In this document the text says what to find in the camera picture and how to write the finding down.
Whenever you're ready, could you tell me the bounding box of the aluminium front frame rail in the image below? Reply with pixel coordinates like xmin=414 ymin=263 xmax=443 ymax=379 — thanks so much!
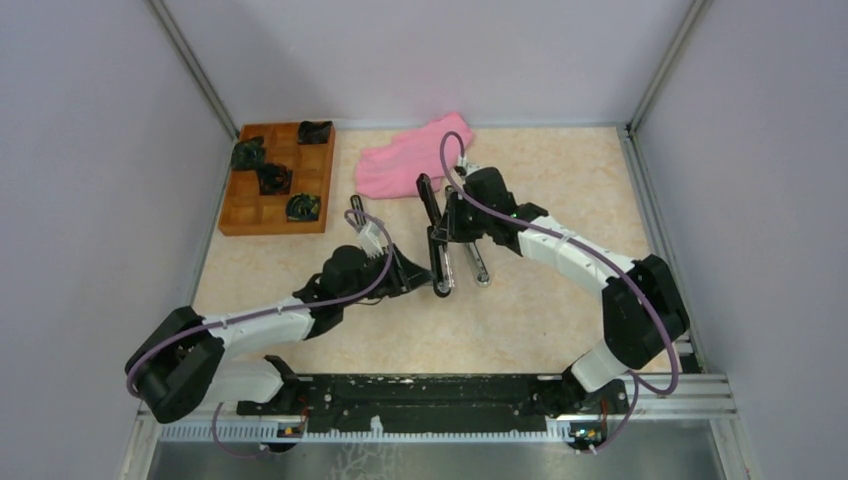
xmin=135 ymin=374 xmax=738 ymax=423

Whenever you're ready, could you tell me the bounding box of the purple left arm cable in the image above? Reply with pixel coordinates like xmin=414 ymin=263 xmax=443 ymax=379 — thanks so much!
xmin=125 ymin=209 xmax=395 ymax=461

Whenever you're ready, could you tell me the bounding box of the pink cloth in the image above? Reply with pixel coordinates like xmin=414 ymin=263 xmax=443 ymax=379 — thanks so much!
xmin=354 ymin=112 xmax=475 ymax=199

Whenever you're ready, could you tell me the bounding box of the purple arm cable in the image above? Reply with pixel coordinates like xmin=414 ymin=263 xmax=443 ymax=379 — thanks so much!
xmin=125 ymin=209 xmax=395 ymax=461
xmin=439 ymin=131 xmax=682 ymax=456

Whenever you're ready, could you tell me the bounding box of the white slotted cable duct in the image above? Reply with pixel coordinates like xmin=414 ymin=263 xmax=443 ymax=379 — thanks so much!
xmin=159 ymin=417 xmax=575 ymax=444

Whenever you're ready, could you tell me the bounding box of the aluminium frame corner post right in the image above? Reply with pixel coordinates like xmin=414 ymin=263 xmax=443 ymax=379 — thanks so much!
xmin=627 ymin=0 xmax=713 ymax=137

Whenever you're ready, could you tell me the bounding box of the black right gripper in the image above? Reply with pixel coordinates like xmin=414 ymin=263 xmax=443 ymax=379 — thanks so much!
xmin=436 ymin=191 xmax=493 ymax=242

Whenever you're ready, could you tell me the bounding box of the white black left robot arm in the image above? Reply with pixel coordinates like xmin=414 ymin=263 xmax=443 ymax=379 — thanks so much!
xmin=125 ymin=245 xmax=433 ymax=424

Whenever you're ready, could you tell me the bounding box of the aluminium frame rail right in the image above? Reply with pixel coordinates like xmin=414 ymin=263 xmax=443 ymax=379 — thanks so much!
xmin=616 ymin=124 xmax=705 ymax=374

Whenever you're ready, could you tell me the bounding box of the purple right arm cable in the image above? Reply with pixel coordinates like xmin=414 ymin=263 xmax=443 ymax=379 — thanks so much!
xmin=439 ymin=131 xmax=682 ymax=456

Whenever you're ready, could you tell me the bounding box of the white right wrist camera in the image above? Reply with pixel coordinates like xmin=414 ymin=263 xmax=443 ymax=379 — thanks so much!
xmin=357 ymin=221 xmax=383 ymax=258

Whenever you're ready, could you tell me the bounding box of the dark rolled sock back left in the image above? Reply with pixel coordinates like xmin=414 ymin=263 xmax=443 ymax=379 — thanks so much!
xmin=230 ymin=136 xmax=266 ymax=171

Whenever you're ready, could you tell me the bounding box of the dark rolled sock back right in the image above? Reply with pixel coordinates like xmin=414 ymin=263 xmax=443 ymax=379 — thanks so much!
xmin=297 ymin=121 xmax=334 ymax=145

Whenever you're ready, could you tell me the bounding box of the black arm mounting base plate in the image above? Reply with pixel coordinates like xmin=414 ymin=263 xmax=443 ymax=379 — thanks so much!
xmin=236 ymin=374 xmax=630 ymax=434

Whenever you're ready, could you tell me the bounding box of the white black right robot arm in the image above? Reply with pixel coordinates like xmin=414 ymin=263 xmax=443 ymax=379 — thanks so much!
xmin=447 ymin=167 xmax=690 ymax=412

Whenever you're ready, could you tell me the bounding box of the beige and black stapler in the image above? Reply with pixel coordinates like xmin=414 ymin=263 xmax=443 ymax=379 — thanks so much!
xmin=436 ymin=206 xmax=491 ymax=296

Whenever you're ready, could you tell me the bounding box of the aluminium frame rail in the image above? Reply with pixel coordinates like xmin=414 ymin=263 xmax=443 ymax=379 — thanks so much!
xmin=135 ymin=374 xmax=738 ymax=423
xmin=616 ymin=124 xmax=705 ymax=374

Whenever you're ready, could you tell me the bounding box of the aluminium frame corner post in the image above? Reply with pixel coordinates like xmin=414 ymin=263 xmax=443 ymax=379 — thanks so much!
xmin=627 ymin=0 xmax=713 ymax=137
xmin=143 ymin=0 xmax=240 ymax=140

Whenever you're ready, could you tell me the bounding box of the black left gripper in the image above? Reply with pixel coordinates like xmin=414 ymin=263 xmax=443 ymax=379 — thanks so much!
xmin=341 ymin=242 xmax=437 ymax=308

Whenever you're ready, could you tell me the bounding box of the aluminium frame corner post left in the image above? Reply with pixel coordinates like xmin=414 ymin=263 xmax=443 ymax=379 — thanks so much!
xmin=143 ymin=0 xmax=240 ymax=140

